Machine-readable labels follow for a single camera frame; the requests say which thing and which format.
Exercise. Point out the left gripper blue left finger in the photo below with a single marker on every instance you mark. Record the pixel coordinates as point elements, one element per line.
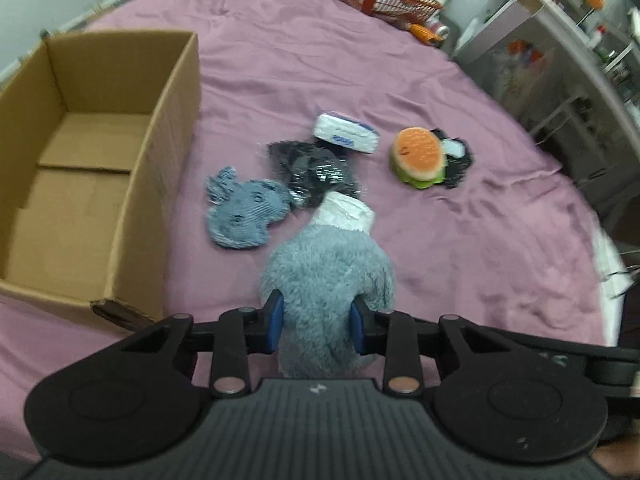
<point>236,335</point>

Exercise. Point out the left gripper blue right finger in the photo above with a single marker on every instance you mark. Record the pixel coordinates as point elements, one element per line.
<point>399,338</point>

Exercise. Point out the grey fluffy plush toy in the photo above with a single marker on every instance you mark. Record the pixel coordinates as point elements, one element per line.
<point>319,272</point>

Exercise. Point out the plush hamburger toy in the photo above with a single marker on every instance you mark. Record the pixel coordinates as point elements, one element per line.
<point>417,158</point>

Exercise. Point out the blue knitted cloth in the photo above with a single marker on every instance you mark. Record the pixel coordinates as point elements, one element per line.
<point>241,212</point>

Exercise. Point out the white folded cloth roll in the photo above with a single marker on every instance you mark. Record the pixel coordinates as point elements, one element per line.
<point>344,212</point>

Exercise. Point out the black plastic wrapped bundle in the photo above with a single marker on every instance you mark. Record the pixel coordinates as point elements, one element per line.
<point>311,169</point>

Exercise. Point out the black stitched fabric pouch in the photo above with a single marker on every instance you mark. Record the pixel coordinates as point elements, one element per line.
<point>459,159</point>

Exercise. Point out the white tissue pack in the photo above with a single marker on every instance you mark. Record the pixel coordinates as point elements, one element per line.
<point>346,132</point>

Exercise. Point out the pink bed sheet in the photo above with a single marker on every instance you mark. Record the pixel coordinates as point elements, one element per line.
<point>219,76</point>

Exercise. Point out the brown cardboard box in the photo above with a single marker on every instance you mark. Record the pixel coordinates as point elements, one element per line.
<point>96,128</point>

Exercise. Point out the metal shelf rack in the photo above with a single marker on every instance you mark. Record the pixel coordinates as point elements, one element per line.
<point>571,79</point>

